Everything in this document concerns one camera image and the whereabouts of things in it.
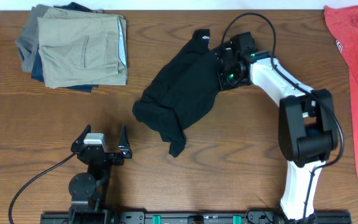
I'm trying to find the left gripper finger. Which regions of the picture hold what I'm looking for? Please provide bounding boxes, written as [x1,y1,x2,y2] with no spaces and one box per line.
[72,124,91,146]
[118,125,132,159]

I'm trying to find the black t-shirt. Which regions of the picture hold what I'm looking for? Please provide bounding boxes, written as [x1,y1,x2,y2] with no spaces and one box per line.
[132,29,219,157]

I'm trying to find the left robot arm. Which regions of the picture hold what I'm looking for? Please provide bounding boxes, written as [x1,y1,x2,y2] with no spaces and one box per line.
[68,125,132,224]

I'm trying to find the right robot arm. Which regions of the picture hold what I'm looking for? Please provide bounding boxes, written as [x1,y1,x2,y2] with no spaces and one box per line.
[217,45,344,223]

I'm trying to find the folded khaki pants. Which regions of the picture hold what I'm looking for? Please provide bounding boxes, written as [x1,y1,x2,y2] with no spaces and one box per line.
[37,7,127,88]

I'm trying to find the folded grey garment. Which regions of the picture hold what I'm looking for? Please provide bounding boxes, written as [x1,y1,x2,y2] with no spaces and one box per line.
[15,4,50,73]

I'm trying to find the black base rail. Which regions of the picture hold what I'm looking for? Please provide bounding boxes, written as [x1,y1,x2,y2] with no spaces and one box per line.
[40,209,352,224]

